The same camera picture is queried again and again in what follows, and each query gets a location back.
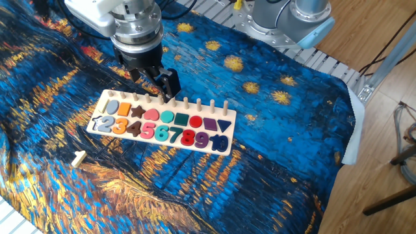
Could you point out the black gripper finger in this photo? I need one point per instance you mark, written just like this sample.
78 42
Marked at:
135 75
170 84

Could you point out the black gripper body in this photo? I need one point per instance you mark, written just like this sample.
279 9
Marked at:
139 58

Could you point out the cream number one piece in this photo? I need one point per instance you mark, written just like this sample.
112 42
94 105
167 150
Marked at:
79 159

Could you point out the wooden peg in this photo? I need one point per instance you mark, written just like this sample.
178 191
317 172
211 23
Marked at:
135 97
160 100
110 93
199 105
186 103
225 108
212 106
148 98
174 104
123 95

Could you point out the wooden puzzle board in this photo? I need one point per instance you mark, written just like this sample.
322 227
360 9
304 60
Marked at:
162 107

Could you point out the teal octagon piece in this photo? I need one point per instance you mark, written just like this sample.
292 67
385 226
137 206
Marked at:
167 117

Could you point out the orange rectangle piece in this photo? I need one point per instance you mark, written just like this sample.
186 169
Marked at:
124 109

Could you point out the pink heart piece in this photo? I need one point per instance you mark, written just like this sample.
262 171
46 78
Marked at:
151 115

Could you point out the dark green square piece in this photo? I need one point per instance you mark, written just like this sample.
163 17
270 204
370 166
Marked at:
181 119

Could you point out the brown star piece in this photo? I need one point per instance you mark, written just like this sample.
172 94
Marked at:
137 112

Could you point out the grey oval piece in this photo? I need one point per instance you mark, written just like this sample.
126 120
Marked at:
112 107

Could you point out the cream semicircle piece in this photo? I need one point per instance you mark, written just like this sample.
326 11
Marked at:
104 106

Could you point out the red circle piece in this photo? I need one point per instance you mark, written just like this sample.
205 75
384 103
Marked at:
195 122

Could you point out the dark green number seven piece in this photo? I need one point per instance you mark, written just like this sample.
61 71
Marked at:
176 132

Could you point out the teal number six piece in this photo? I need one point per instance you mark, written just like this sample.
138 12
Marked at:
161 135

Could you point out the pink number five piece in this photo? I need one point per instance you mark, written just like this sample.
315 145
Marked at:
148 131

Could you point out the orange number three piece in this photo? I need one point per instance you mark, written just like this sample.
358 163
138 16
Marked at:
121 126

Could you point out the brown number four piece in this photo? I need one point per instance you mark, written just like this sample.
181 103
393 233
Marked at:
134 129

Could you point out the purple parallelogram piece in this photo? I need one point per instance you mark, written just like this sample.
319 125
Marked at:
210 124

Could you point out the red number eight piece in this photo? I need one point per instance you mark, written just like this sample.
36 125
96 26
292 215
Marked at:
188 137

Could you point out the grey number two piece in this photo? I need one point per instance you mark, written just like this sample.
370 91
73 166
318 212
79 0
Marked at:
106 124

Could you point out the purple number nine piece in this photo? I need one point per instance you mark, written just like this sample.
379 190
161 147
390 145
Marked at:
202 139

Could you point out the navy triangle piece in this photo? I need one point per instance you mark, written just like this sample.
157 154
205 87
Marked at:
224 124

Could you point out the navy number ten piece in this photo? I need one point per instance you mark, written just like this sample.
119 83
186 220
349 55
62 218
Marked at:
221 143

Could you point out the yellow connector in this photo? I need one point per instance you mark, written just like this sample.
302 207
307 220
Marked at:
238 4

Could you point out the starry night painted cloth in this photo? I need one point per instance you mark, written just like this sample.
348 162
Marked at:
227 182

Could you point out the white underlay cloth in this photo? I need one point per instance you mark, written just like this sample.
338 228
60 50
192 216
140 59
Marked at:
355 136

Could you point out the dark furniture leg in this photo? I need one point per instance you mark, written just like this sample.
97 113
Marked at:
404 155
390 201

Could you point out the white wrist mount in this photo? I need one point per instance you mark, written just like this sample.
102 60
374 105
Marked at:
91 13

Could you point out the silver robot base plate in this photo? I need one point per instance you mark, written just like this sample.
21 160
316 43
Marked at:
245 27

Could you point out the aluminium frame post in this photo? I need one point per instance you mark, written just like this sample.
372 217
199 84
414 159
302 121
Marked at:
386 61

